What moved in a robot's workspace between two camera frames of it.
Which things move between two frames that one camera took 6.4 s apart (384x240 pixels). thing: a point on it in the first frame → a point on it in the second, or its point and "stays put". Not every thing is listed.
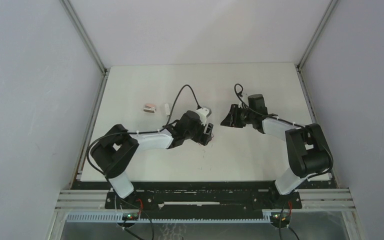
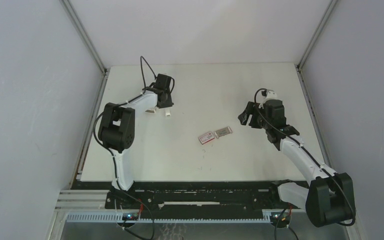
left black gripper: [202, 138] → [169, 103]
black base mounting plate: [204, 196] stays put
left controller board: [131, 216] stays put
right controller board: [275, 217] stays put
